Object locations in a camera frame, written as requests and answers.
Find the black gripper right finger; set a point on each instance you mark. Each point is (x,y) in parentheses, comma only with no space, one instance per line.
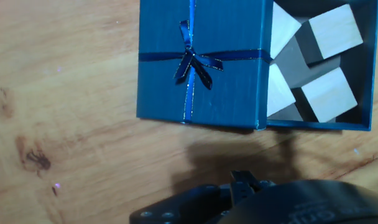
(251,185)

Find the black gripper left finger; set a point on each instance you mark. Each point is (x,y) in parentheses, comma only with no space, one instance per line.
(189,202)

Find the blue ribboned casing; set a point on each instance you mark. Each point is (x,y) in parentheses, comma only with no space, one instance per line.
(232,93)

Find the dark blue gift box tray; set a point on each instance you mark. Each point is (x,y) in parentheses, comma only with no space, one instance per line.
(367,77)

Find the pale wooden cube block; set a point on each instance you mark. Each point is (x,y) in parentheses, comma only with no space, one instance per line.
(335,31)
(282,28)
(277,90)
(329,95)

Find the glossy wooden board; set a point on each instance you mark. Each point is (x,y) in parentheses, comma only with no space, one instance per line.
(67,93)

